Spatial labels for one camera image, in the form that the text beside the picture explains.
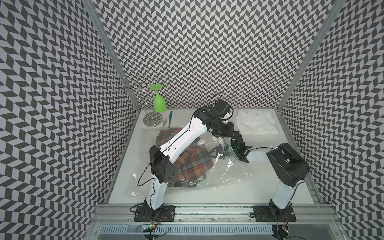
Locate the right electronics board with wires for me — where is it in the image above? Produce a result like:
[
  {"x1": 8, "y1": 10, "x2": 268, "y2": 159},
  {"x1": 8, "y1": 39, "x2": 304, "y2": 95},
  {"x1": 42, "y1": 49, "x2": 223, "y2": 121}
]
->
[{"x1": 272, "y1": 220, "x2": 304, "y2": 240}]

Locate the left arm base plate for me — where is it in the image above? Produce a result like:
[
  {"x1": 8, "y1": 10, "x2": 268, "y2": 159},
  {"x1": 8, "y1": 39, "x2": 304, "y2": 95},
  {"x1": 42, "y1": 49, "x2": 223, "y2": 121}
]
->
[{"x1": 134, "y1": 205, "x2": 176, "y2": 222}]

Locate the clear plastic vacuum bag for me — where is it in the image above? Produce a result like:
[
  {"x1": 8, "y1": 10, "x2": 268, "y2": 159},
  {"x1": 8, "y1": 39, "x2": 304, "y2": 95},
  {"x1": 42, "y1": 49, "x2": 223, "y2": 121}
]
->
[{"x1": 130, "y1": 128, "x2": 251, "y2": 198}]

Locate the aluminium frame corner post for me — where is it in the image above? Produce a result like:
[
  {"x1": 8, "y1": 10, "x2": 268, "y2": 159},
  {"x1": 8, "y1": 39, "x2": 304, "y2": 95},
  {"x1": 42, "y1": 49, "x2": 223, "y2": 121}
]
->
[
  {"x1": 82, "y1": 0, "x2": 141, "y2": 112},
  {"x1": 277, "y1": 0, "x2": 347, "y2": 111}
]

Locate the white shirt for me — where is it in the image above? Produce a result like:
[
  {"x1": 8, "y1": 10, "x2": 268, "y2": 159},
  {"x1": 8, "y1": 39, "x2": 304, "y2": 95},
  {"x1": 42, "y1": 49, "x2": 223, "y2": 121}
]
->
[{"x1": 235, "y1": 110, "x2": 279, "y2": 136}]

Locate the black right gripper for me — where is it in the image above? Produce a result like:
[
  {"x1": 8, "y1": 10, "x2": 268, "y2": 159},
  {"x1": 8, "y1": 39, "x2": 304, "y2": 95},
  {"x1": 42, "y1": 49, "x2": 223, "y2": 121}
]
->
[{"x1": 205, "y1": 144, "x2": 237, "y2": 160}]

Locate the green plastic wine glass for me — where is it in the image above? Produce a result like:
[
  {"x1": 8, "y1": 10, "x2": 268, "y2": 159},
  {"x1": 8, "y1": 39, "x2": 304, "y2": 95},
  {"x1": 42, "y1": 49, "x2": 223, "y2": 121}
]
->
[{"x1": 150, "y1": 84, "x2": 167, "y2": 113}]

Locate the blue green pen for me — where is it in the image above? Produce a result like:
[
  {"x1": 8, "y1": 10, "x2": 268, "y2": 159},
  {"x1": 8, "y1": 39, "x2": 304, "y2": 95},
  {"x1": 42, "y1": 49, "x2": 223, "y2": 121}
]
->
[{"x1": 168, "y1": 111, "x2": 173, "y2": 128}]

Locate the aluminium frame corner post right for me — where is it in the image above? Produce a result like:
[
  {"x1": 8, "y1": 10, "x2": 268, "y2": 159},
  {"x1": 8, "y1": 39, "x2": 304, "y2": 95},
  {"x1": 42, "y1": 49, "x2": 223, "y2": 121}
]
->
[{"x1": 277, "y1": 0, "x2": 347, "y2": 111}]

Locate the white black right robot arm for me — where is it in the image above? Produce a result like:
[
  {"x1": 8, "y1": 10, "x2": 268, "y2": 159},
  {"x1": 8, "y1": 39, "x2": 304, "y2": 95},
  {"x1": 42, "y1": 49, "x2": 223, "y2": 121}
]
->
[{"x1": 210, "y1": 131, "x2": 310, "y2": 213}]

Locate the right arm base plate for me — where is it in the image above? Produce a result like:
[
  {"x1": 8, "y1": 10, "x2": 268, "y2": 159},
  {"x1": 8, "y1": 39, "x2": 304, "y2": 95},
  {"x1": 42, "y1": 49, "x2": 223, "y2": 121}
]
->
[{"x1": 251, "y1": 205, "x2": 297, "y2": 223}]

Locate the white round bag valve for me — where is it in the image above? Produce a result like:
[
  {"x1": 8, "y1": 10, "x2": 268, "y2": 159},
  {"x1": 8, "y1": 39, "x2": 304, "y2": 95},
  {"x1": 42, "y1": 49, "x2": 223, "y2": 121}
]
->
[{"x1": 197, "y1": 139, "x2": 206, "y2": 146}]

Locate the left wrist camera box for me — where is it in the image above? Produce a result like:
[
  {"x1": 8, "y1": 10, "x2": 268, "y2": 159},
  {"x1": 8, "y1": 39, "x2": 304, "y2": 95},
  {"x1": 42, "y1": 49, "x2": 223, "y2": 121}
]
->
[{"x1": 213, "y1": 99, "x2": 234, "y2": 122}]

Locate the aluminium frame right floor rail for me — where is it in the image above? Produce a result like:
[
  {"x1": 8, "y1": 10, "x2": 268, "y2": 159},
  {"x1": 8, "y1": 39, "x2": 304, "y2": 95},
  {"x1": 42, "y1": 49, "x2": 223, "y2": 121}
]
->
[{"x1": 275, "y1": 110, "x2": 325, "y2": 204}]

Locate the aluminium frame corner post left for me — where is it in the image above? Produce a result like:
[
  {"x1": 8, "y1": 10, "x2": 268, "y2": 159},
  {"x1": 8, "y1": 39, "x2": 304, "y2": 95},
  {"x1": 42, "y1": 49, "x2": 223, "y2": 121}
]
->
[{"x1": 82, "y1": 0, "x2": 141, "y2": 112}]

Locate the aluminium front rail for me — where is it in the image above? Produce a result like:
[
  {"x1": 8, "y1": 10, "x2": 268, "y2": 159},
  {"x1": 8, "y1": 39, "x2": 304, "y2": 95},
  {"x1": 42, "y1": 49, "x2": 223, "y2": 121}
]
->
[{"x1": 90, "y1": 204, "x2": 342, "y2": 225}]

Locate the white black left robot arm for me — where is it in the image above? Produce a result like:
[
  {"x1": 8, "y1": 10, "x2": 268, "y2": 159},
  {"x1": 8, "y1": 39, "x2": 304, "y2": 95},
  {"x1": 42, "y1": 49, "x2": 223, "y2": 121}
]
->
[{"x1": 144, "y1": 104, "x2": 234, "y2": 213}]

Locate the electronics board with wires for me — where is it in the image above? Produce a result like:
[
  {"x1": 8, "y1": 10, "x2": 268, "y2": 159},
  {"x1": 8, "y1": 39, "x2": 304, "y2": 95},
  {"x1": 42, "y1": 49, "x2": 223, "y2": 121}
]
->
[
  {"x1": 143, "y1": 214, "x2": 172, "y2": 240},
  {"x1": 272, "y1": 220, "x2": 304, "y2": 240}
]

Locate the red plaid shirt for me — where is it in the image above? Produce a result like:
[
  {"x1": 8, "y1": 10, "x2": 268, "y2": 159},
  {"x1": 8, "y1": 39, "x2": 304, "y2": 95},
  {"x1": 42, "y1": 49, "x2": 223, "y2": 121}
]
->
[{"x1": 168, "y1": 138, "x2": 214, "y2": 188}]

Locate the left electronics board with wires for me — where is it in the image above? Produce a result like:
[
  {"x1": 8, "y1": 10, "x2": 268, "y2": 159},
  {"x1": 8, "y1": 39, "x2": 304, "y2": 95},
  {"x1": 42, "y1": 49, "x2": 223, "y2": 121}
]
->
[{"x1": 143, "y1": 214, "x2": 172, "y2": 240}]

